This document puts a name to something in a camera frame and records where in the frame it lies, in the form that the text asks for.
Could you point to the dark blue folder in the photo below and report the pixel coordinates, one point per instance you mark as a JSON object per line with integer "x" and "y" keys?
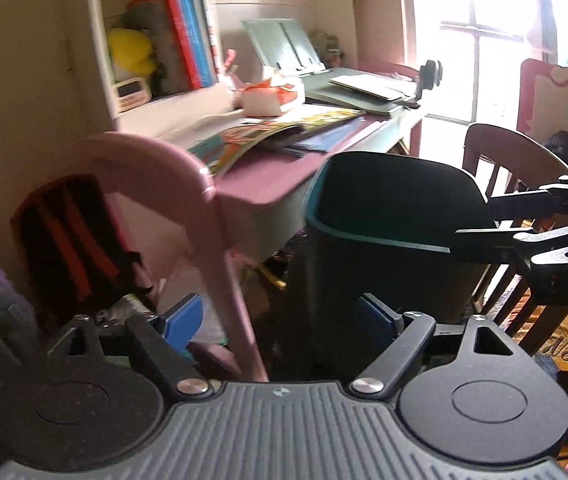
{"x": 329, "y": 132}

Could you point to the white digital clock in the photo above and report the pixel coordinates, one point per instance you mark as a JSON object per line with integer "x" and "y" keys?
{"x": 131, "y": 92}

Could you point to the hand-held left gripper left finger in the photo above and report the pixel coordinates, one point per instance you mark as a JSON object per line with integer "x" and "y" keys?
{"x": 183, "y": 322}

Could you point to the grey green plush toy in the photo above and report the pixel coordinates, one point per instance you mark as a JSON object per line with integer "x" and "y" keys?
{"x": 144, "y": 15}

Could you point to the dark teal trash bin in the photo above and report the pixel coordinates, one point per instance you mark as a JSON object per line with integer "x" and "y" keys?
{"x": 388, "y": 220}

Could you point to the pink and white desk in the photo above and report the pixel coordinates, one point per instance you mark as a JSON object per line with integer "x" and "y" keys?
{"x": 284, "y": 185}

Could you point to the blue book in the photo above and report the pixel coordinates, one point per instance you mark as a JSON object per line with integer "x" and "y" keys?
{"x": 195, "y": 30}

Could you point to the red book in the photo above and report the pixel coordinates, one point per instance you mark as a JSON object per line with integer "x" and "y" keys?
{"x": 176, "y": 35}

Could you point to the small brown plush toy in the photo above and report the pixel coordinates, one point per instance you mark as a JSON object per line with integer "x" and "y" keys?
{"x": 326, "y": 42}

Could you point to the green book stand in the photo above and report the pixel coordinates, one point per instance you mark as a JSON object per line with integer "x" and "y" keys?
{"x": 284, "y": 45}

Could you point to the black and red backpack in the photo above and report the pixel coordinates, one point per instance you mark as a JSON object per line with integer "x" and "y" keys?
{"x": 74, "y": 245}

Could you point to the yellow plush toy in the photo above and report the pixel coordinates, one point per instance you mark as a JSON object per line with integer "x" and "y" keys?
{"x": 131, "y": 52}

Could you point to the colourful picture book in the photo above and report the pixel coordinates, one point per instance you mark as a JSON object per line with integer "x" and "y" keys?
{"x": 244, "y": 140}

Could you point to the brown wooden chair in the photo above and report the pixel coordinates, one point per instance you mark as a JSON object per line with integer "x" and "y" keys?
{"x": 508, "y": 160}

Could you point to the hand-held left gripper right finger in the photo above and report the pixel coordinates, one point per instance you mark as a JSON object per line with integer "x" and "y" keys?
{"x": 374, "y": 316}

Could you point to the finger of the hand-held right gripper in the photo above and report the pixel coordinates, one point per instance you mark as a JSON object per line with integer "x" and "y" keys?
{"x": 518, "y": 202}
{"x": 488, "y": 246}

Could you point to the orange and white snack bag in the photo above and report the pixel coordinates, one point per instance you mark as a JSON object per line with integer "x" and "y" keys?
{"x": 269, "y": 96}

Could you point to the pink framed board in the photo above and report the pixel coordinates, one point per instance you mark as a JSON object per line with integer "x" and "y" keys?
{"x": 558, "y": 97}

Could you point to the grey notebook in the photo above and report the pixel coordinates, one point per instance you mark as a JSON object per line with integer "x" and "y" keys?
{"x": 363, "y": 87}

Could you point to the window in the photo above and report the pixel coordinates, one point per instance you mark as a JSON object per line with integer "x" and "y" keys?
{"x": 483, "y": 35}

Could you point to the pink plastic chair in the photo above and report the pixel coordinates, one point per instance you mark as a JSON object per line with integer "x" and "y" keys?
{"x": 174, "y": 195}

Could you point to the white spine book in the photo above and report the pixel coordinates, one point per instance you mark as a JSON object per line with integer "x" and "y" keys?
{"x": 206, "y": 15}

